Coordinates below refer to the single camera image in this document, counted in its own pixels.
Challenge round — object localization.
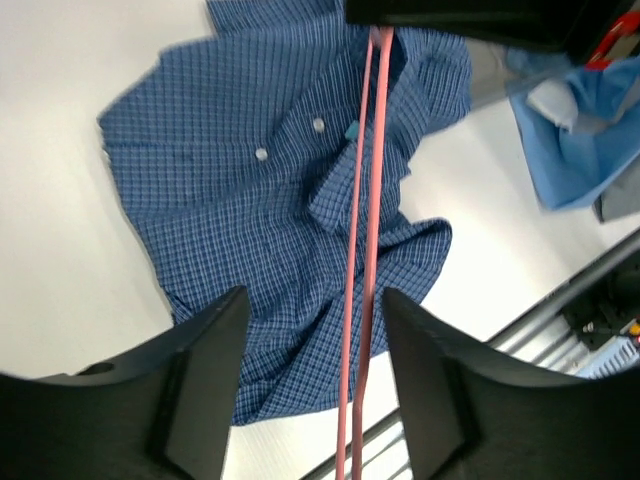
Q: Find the white shirt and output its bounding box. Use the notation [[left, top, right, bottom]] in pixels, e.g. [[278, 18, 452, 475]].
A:
[[526, 79, 579, 132]]

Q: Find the pink wire hanger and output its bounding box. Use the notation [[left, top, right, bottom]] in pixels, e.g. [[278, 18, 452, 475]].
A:
[[335, 27, 394, 479]]

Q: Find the white slotted cable duct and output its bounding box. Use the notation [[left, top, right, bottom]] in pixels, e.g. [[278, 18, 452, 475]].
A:
[[576, 337, 639, 380]]

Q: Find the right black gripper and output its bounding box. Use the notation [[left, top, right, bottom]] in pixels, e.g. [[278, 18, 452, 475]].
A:
[[344, 0, 639, 68]]

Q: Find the light blue shirt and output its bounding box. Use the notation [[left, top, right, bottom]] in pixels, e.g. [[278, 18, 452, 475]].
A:
[[505, 48, 639, 210]]

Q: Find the grey shirt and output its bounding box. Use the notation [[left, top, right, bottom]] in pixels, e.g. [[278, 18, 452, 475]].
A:
[[594, 171, 639, 223]]

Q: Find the blue checked shirt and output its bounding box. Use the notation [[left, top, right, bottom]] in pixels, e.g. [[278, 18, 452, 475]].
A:
[[97, 0, 474, 427]]

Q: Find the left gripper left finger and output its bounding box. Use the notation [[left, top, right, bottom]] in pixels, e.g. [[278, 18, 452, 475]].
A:
[[1, 287, 250, 479]]

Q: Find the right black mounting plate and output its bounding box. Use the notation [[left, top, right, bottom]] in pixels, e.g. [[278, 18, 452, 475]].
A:
[[561, 262, 639, 352]]

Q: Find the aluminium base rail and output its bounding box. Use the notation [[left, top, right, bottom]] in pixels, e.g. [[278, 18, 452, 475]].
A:
[[311, 233, 639, 479]]

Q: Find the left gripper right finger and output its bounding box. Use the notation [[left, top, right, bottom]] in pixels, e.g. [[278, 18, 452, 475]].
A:
[[382, 289, 639, 479]]

